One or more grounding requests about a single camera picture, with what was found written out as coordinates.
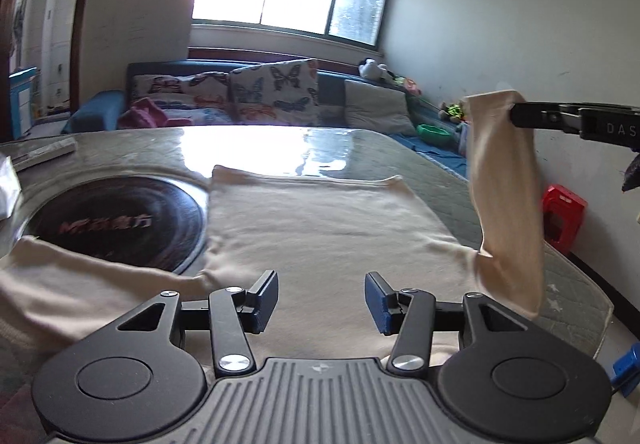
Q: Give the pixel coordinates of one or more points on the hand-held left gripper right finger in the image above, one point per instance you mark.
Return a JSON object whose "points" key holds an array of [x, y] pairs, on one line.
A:
{"points": [[377, 305]]}

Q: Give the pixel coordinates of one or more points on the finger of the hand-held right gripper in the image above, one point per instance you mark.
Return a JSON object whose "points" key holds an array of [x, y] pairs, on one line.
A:
{"points": [[540, 117]]}

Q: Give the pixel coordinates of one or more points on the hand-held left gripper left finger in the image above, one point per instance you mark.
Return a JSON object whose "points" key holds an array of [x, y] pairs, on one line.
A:
{"points": [[267, 300]]}

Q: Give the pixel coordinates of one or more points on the cream sweatshirt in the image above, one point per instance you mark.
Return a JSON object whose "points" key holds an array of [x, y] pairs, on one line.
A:
{"points": [[325, 224]]}

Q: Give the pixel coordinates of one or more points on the green and brown plush toy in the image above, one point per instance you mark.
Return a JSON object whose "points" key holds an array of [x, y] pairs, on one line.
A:
{"points": [[454, 112]]}

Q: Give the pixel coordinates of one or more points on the red plastic stool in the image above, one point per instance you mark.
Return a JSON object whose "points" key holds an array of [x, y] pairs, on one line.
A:
{"points": [[562, 211]]}

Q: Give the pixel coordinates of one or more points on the blue lace-edged sofa throw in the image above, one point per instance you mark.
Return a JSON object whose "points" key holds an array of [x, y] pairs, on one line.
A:
{"points": [[440, 157]]}

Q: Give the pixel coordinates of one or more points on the green plastic bowl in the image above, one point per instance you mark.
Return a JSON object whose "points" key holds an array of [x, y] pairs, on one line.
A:
{"points": [[432, 134]]}

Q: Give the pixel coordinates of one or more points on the pink plush toy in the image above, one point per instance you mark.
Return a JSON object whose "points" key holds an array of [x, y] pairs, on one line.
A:
{"points": [[411, 85]]}

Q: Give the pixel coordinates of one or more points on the grey cushion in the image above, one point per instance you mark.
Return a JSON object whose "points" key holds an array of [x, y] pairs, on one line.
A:
{"points": [[377, 107]]}

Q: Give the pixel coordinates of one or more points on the round black induction cooktop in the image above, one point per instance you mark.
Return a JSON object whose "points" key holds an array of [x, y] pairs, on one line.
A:
{"points": [[120, 224]]}

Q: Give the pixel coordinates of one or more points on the panda plush toy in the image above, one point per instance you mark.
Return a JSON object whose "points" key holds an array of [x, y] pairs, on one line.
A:
{"points": [[372, 69]]}

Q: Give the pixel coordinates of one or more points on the butterfly print cushion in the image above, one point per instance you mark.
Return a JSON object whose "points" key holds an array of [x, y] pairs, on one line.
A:
{"points": [[200, 114], [275, 89], [175, 87]]}

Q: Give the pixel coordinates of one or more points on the pink cloth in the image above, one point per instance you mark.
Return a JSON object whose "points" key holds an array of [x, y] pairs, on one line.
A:
{"points": [[142, 114]]}

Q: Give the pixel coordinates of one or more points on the blue plastic object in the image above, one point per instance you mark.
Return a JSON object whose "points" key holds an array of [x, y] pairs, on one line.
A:
{"points": [[627, 369]]}

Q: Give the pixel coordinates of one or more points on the blue corner sofa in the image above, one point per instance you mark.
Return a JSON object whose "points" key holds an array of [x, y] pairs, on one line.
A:
{"points": [[95, 114]]}

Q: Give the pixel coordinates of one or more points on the grey remote control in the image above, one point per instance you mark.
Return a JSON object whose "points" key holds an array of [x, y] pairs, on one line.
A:
{"points": [[45, 152]]}

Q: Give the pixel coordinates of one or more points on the white tissue pack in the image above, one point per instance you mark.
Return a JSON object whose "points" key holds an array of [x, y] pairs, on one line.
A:
{"points": [[7, 189]]}

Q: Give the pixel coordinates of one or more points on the blue cabinet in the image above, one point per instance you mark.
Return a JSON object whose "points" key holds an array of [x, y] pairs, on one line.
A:
{"points": [[22, 99]]}

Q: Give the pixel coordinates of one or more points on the dark wooden door frame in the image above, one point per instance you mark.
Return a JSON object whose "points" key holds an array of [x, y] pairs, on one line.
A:
{"points": [[82, 24]]}

